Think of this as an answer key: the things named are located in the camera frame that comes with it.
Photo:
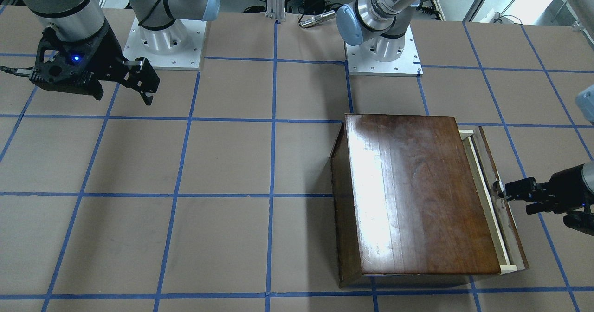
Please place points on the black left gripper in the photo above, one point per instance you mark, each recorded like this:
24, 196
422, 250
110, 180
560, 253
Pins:
567, 187

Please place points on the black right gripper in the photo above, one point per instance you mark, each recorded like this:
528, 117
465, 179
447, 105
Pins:
105, 48

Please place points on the wooden drawer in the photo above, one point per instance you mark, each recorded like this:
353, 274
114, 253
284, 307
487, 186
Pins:
500, 220

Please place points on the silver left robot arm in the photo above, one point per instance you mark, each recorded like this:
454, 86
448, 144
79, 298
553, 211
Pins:
363, 20

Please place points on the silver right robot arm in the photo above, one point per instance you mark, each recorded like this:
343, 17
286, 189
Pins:
77, 20

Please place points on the dark wooden drawer cabinet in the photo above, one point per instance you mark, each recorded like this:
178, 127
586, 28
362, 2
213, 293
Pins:
407, 208

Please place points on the silver metal cylinder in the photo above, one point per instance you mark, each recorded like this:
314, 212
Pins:
317, 19

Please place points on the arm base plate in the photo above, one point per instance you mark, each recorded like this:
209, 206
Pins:
178, 47
385, 57

